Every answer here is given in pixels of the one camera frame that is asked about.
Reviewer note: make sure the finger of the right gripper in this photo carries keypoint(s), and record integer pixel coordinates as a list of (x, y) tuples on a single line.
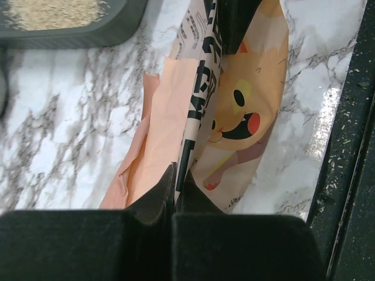
[(234, 19)]

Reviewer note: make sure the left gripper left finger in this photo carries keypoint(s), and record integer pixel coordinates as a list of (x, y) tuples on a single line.
[(129, 244)]

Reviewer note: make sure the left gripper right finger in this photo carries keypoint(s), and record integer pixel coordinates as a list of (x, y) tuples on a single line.
[(208, 244)]

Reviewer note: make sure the pink cat litter bag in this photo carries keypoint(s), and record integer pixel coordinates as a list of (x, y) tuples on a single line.
[(208, 113)]

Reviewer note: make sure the dark grey litter tray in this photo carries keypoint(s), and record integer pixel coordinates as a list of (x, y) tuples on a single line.
[(118, 25)]

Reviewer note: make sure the beige litter pile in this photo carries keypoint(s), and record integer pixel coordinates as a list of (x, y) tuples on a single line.
[(33, 15)]

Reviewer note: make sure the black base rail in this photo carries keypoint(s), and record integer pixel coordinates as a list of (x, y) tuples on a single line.
[(342, 212)]

